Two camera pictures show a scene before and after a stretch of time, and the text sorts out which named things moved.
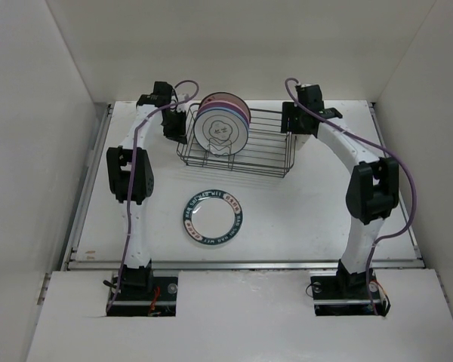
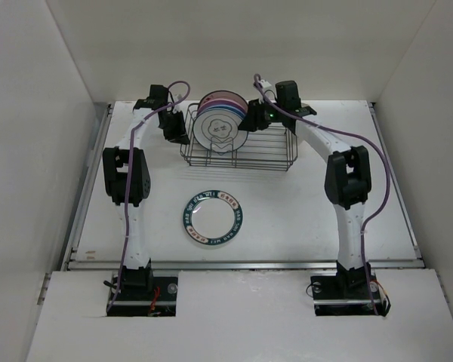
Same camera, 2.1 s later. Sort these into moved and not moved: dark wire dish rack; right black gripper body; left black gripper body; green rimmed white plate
Moved: right black gripper body
Not moved: dark wire dish rack; left black gripper body; green rimmed white plate
